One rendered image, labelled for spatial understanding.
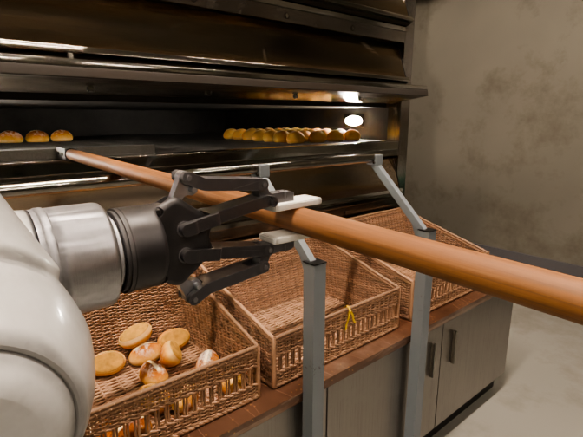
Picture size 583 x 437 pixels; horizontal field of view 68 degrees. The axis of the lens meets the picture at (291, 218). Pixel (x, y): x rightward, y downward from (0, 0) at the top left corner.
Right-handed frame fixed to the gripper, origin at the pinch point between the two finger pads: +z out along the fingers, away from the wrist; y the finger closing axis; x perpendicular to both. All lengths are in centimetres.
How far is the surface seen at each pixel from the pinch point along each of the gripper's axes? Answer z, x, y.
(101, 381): -3, -77, 59
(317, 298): 37, -34, 32
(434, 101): 358, -210, -27
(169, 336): 18, -79, 54
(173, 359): 14, -68, 55
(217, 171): 23, -57, 2
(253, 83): 51, -79, -22
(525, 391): 175, -32, 118
